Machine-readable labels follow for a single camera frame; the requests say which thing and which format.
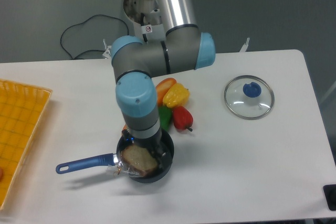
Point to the glass lid blue knob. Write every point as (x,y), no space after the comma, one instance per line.
(248,97)

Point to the red bell pepper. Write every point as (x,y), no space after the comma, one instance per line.
(182,119)

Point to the yellow bell pepper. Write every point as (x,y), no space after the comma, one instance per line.
(177,95)

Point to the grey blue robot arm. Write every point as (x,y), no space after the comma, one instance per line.
(135,62)

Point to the yellow plastic basket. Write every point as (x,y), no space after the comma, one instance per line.
(22,106)

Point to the green bell pepper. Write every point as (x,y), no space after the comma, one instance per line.
(165,115)

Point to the toast slice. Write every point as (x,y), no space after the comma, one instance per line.
(133,161)

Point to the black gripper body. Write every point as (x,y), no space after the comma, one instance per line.
(155,144)

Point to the black object table corner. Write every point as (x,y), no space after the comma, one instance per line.
(329,192)

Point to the orange baguette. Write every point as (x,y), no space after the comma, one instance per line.
(162,88)

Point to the black pot blue handle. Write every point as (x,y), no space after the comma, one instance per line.
(100,160)

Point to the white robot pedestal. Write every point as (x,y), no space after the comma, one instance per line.
(146,19)

